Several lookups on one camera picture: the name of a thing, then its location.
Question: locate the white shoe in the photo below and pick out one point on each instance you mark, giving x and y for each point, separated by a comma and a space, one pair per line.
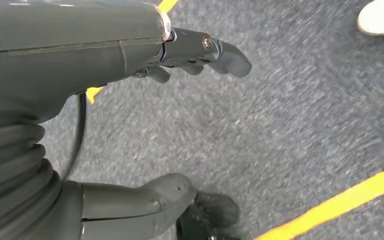
377, 20

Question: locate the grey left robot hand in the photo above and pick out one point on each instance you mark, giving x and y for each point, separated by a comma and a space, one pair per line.
62, 63

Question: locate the black robot foot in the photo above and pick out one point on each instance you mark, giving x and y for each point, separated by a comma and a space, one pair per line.
212, 212

